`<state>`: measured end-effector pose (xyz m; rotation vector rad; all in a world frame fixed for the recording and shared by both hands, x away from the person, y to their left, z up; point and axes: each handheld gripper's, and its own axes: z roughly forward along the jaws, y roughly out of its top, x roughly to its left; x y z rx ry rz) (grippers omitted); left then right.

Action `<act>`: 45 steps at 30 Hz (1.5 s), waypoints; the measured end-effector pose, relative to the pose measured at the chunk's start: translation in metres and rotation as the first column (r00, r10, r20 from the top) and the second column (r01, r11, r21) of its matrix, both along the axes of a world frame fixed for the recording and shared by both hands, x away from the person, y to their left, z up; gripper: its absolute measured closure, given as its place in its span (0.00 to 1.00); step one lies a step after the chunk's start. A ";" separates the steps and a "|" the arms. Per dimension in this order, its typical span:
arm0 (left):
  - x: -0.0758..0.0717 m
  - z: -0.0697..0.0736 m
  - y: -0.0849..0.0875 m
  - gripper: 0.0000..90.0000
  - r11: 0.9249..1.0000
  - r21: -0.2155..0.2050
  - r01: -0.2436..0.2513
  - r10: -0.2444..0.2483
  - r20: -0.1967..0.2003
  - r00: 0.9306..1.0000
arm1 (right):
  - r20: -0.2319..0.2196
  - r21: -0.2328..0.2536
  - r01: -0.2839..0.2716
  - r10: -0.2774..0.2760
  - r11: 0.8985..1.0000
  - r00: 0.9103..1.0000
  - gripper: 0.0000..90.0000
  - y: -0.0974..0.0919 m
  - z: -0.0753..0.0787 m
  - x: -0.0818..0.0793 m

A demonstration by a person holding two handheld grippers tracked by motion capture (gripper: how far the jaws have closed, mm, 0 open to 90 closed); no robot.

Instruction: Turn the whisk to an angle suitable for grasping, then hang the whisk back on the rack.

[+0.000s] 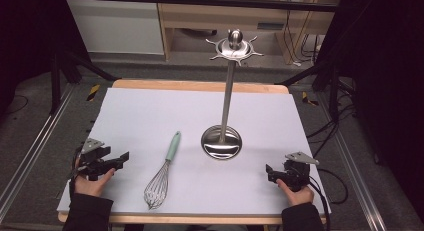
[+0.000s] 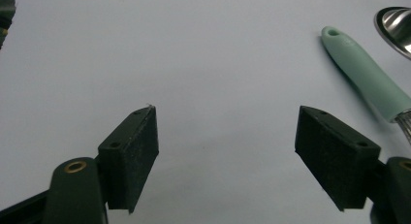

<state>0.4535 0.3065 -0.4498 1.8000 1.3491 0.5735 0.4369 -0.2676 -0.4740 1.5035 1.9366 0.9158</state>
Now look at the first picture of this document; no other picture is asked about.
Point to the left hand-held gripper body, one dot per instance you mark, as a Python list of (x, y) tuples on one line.
[(94, 155)]

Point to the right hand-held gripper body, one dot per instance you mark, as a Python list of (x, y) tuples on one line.
[(296, 171)]

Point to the steel utensil rack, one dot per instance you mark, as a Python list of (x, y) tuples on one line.
[(226, 101)]

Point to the person's right hand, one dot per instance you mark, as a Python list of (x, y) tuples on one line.
[(300, 197)]

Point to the person's left hand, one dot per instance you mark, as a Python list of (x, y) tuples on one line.
[(90, 186)]

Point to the yellow black tape strip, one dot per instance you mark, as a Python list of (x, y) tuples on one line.
[(93, 92), (309, 99)]

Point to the white table mat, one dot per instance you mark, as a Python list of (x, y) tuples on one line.
[(200, 117)]

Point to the black metal stand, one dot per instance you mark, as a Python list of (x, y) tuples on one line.
[(66, 71), (328, 81)]

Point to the wooden table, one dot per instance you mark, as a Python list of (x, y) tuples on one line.
[(200, 85)]

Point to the white cabinet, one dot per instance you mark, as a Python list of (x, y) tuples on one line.
[(116, 27)]

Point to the dark curtain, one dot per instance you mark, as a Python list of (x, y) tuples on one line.
[(386, 74), (30, 34)]

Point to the aluminium floor rail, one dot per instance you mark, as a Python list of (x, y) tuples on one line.
[(33, 144), (353, 167)]

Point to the black horizontal frame bar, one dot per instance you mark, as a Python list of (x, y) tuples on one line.
[(200, 0)]

